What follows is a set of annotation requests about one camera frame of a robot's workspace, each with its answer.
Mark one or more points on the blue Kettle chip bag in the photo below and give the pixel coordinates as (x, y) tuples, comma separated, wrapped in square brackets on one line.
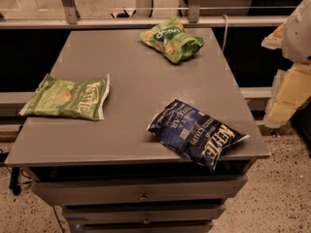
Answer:
[(193, 134)]

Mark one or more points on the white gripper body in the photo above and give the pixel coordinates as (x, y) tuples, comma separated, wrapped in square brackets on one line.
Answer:
[(298, 38)]

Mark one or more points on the grey metal railing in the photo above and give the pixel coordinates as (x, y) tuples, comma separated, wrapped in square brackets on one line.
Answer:
[(92, 14)]

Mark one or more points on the green Kettle chip bag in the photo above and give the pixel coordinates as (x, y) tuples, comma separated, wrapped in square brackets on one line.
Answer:
[(60, 98)]

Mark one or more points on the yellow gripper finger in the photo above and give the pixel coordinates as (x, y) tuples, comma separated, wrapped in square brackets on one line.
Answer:
[(290, 90), (274, 40)]

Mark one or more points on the green rice chip bag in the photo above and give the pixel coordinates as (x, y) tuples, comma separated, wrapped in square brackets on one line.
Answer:
[(171, 39)]

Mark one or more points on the grey drawer cabinet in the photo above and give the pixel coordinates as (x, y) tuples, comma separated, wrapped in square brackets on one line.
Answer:
[(113, 176)]

